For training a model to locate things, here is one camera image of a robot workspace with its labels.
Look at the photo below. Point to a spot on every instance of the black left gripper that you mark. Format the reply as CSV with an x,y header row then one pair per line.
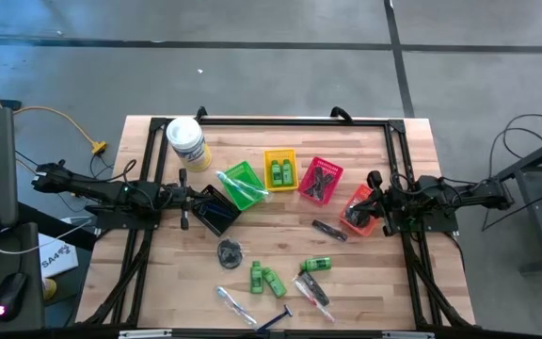
x,y
177,197

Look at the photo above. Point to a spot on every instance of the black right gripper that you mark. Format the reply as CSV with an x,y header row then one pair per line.
x,y
393,205

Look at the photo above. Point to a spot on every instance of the black item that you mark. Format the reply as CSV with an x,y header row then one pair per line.
x,y
230,254
356,220

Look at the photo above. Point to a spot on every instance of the green travel shampoo bottle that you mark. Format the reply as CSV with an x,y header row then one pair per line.
x,y
256,280
275,284
276,175
287,174
318,264

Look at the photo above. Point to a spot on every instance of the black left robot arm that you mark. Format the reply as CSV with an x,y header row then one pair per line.
x,y
92,188

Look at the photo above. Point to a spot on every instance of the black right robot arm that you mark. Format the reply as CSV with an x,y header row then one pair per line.
x,y
478,195

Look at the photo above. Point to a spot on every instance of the orange plastic basket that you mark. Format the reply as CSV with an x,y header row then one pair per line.
x,y
358,230

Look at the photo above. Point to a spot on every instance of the black plastic basket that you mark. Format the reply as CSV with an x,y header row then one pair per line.
x,y
219,226

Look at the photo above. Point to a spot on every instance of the green plastic basket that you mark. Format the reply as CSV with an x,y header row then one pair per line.
x,y
238,195

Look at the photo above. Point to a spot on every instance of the red plastic basket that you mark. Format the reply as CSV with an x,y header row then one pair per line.
x,y
333,173

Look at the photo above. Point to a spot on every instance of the Lysol wipes canister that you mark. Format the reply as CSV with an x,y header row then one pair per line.
x,y
186,141

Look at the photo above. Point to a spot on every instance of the yellow plastic basket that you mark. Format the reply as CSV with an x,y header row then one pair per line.
x,y
280,154

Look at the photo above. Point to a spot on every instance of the red toothbrush in clear wrap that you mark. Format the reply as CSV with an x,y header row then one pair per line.
x,y
322,309

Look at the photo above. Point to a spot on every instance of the white printed paper box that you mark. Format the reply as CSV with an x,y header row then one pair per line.
x,y
57,259

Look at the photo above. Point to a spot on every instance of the small yellow object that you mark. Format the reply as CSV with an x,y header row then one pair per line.
x,y
50,289

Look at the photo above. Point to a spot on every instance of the dark side desk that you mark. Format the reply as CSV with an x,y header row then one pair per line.
x,y
33,282

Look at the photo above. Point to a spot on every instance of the black computer mouse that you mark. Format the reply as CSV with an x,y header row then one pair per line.
x,y
11,294

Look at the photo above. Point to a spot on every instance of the silver aluminium bracket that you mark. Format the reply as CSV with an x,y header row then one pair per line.
x,y
407,335
144,334

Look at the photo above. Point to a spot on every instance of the black metal desk frame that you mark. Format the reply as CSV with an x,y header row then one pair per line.
x,y
541,221

